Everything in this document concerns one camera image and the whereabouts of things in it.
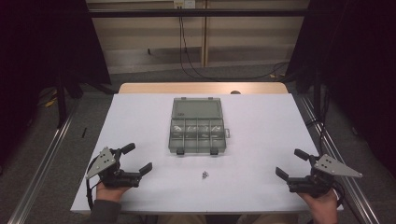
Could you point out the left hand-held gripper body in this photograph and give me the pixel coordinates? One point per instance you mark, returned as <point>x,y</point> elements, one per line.
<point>109,174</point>

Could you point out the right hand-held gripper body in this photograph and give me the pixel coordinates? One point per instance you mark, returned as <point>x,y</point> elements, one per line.
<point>320,179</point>

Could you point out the small metal screws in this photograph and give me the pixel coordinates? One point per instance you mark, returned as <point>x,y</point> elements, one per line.
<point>204,174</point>

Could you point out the grey transparent compartment box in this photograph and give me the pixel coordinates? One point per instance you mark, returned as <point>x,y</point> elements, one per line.
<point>196,126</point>

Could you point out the person's left hand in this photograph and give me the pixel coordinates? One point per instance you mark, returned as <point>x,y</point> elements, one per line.
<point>109,193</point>

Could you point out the person's right hand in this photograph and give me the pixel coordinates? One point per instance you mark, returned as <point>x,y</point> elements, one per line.
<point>322,208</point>

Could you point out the white table board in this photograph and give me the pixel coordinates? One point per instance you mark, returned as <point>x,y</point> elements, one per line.
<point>249,174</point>

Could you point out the small black floor object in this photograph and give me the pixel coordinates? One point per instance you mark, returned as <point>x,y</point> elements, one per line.
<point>84,132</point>

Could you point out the wooden table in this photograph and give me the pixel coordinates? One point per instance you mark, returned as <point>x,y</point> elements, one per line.
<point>193,88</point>

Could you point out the yellow floor tape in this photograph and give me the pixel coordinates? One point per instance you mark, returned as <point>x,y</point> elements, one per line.
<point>51,101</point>

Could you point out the black curtain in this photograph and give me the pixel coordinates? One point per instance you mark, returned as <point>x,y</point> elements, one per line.
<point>358,68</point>
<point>37,56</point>

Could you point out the black horizontal bar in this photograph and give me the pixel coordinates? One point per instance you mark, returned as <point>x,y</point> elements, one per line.
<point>193,13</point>

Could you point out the aluminium floor rail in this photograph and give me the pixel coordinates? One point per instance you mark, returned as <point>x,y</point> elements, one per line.
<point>351,189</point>
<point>46,161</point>

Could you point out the wooden vertical post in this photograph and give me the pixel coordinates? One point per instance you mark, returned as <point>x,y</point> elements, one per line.
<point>205,37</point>

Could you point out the white wall socket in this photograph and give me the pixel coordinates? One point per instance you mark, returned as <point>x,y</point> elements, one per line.
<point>185,3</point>

